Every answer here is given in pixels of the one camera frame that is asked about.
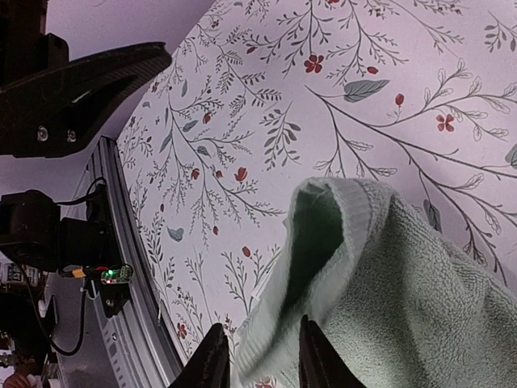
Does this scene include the aluminium front rail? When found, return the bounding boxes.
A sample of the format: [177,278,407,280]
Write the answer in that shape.
[48,135,187,388]

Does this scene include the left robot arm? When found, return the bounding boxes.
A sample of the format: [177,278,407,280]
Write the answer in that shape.
[1,1,171,278]

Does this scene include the floral table mat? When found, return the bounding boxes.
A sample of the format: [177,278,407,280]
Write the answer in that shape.
[117,1,516,364]

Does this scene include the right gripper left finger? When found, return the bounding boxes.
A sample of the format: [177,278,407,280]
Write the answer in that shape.
[169,323,230,388]

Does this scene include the mint green towel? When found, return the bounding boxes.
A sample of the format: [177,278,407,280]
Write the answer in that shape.
[234,178,516,387]

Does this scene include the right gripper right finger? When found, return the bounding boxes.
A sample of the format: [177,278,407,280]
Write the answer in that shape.
[298,314,365,388]

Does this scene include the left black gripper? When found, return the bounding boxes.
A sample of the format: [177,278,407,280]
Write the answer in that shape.
[1,1,171,158]

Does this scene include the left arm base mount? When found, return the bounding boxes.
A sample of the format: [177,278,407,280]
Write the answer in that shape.
[58,177,134,318]

